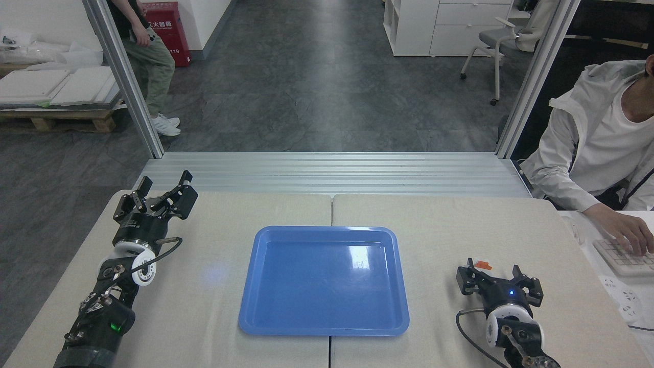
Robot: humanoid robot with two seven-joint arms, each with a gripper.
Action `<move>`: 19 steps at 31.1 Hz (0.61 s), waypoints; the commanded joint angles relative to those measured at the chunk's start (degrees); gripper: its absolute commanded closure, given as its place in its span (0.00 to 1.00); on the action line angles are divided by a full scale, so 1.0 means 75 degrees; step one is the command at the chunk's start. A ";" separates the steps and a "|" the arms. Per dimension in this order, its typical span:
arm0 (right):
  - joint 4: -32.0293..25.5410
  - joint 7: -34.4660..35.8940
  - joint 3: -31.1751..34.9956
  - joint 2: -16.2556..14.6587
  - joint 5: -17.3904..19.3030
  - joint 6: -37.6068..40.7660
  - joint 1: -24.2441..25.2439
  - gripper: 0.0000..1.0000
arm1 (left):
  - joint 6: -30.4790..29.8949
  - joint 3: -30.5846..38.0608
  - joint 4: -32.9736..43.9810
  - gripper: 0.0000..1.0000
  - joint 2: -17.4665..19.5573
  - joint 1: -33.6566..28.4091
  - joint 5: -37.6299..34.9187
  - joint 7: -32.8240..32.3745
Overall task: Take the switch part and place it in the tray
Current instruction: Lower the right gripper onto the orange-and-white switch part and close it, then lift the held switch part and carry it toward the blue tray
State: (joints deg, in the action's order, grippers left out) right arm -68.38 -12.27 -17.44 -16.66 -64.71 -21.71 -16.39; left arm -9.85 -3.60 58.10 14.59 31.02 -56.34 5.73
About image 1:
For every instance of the stack of white boards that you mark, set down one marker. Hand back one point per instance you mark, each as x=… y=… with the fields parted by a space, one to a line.
x=56 y=87

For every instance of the red fire extinguisher box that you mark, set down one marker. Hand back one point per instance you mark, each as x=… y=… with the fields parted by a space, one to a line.
x=171 y=30

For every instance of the silver aluminium post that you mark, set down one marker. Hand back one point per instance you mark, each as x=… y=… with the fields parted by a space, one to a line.
x=536 y=76
x=125 y=76

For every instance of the ribbed aluminium platform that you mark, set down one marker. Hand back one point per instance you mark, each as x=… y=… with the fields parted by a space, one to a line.
x=332 y=174

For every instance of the clear plastic wrapped packages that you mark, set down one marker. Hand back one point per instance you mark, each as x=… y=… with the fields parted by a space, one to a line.
x=36 y=48

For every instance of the person's hand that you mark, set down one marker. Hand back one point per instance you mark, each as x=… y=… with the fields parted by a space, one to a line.
x=143 y=37

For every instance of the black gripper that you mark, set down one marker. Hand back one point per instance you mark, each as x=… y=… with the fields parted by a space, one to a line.
x=138 y=227
x=506 y=295

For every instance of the blue plastic tray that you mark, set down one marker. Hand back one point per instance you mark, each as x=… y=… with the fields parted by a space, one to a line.
x=327 y=286

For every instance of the white keyboard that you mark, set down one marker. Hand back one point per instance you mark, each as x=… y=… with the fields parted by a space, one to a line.
x=621 y=260

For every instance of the person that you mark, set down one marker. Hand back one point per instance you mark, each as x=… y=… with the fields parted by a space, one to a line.
x=592 y=143
x=153 y=66

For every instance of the white power strip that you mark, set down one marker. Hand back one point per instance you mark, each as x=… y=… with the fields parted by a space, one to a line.
x=623 y=299

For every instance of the wooden pallet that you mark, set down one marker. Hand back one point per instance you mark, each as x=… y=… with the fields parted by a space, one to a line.
x=61 y=120

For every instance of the person's right hand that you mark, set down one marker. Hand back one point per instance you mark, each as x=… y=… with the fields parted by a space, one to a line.
x=628 y=232

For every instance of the grey white office chair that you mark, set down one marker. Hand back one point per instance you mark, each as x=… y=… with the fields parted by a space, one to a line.
x=503 y=38

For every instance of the white drawer cabinet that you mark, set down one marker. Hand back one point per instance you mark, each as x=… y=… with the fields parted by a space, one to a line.
x=434 y=28

